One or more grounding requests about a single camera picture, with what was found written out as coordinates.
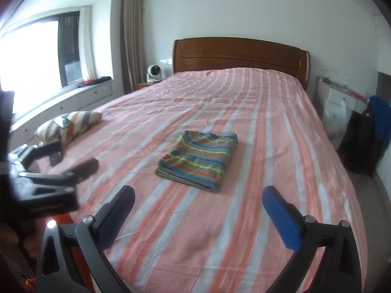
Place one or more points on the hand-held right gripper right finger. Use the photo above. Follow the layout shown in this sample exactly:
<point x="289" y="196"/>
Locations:
<point x="281" y="216"/>

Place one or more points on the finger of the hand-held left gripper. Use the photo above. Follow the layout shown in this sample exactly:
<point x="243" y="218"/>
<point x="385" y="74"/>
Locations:
<point x="39" y="150"/>
<point x="82" y="169"/>

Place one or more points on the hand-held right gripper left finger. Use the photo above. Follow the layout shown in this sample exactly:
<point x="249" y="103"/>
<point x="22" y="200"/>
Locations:
<point x="113" y="222"/>

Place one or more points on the multicolour striped knit sweater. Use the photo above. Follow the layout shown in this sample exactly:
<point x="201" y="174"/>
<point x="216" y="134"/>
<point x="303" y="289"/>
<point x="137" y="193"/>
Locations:
<point x="198" y="161"/>

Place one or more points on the striped pillow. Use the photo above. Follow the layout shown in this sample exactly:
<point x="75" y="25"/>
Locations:
<point x="76" y="125"/>

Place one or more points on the white window seat cabinet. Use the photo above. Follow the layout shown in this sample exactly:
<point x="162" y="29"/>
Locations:
<point x="76" y="97"/>

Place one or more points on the dark red cloth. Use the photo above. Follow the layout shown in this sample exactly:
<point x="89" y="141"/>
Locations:
<point x="93" y="81"/>

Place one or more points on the window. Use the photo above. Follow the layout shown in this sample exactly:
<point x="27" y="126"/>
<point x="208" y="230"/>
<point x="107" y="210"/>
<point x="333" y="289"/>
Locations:
<point x="36" y="58"/>

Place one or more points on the brown wooden nightstand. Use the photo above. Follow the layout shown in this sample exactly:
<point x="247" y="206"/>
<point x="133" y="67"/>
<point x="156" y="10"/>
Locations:
<point x="146" y="86"/>

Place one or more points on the black jacket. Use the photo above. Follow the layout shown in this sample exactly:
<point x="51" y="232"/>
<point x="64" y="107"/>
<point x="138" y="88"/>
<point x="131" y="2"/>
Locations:
<point x="360" y="143"/>

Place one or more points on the bed with pink striped cover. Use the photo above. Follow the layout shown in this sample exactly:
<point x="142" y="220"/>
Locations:
<point x="244" y="113"/>

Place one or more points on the clear plastic bag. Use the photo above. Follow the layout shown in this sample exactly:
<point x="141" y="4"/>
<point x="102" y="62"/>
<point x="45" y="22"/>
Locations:
<point x="334" y="119"/>

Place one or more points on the white sheer curtain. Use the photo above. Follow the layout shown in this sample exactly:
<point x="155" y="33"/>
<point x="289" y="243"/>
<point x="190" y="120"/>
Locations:
<point x="88" y="42"/>

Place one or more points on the small white fan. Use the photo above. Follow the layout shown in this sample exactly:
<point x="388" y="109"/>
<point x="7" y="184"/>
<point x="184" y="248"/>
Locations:
<point x="153" y="73"/>

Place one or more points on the white desk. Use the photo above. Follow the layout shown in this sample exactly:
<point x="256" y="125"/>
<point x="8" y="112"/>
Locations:
<point x="336" y="96"/>

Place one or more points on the blue garment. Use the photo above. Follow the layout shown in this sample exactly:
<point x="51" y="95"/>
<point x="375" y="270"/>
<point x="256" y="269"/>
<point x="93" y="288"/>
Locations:
<point x="381" y="122"/>

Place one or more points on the beige curtain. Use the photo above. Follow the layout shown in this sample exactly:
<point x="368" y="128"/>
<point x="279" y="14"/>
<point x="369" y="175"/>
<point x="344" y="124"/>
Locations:
<point x="133" y="36"/>

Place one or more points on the brown wooden headboard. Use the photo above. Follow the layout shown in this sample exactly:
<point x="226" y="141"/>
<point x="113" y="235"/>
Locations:
<point x="238" y="55"/>

